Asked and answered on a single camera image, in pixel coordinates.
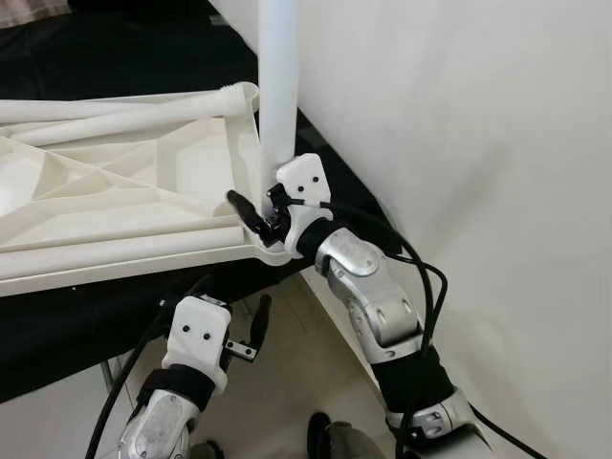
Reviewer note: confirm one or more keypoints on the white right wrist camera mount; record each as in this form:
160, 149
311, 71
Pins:
304, 182

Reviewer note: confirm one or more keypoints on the black tablecloth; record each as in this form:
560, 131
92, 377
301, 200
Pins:
96, 48

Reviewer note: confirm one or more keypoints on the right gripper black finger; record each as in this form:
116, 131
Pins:
247, 212

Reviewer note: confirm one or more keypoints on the white plastic children table top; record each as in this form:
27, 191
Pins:
143, 182

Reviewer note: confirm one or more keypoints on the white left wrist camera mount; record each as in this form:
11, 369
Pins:
196, 330

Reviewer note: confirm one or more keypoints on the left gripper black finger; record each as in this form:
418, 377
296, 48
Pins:
260, 323

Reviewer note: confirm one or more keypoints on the beige woven mat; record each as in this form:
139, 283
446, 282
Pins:
29, 10

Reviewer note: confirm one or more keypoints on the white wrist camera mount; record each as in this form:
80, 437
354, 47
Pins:
304, 182
196, 330

